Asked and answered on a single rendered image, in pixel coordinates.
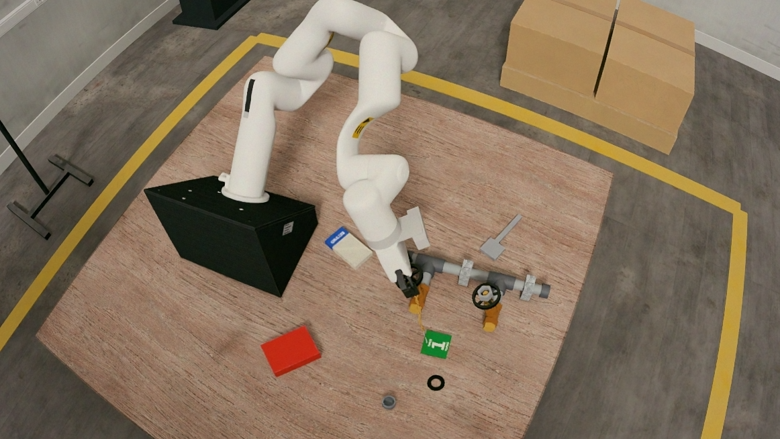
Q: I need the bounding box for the grey hollow cylinder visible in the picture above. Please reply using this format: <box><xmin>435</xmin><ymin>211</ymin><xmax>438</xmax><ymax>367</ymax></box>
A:
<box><xmin>382</xmin><ymin>395</ymin><xmax>395</xmax><ymax>410</ymax></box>

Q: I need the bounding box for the grey hex nut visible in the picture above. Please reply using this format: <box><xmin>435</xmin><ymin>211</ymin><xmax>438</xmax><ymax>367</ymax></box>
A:
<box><xmin>477</xmin><ymin>286</ymin><xmax>493</xmax><ymax>301</ymax></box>

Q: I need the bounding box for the red rectangular block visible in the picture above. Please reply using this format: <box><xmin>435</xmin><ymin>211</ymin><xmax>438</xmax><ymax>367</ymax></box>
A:
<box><xmin>260</xmin><ymin>326</ymin><xmax>321</xmax><ymax>377</ymax></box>

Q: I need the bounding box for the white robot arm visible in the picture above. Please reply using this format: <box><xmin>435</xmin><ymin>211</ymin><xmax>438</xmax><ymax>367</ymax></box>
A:
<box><xmin>219</xmin><ymin>0</ymin><xmax>430</xmax><ymax>250</ymax></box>

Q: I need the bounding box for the green tag with gold chain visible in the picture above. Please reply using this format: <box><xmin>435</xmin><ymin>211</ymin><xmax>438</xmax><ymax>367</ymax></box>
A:
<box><xmin>415</xmin><ymin>296</ymin><xmax>452</xmax><ymax>359</ymax></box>

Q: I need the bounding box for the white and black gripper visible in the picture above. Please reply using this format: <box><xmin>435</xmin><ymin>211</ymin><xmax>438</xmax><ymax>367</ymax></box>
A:
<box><xmin>369</xmin><ymin>241</ymin><xmax>420</xmax><ymax>298</ymax></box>

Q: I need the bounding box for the black rubber o-ring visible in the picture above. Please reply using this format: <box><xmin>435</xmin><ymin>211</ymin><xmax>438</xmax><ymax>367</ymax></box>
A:
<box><xmin>427</xmin><ymin>375</ymin><xmax>445</xmax><ymax>391</ymax></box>

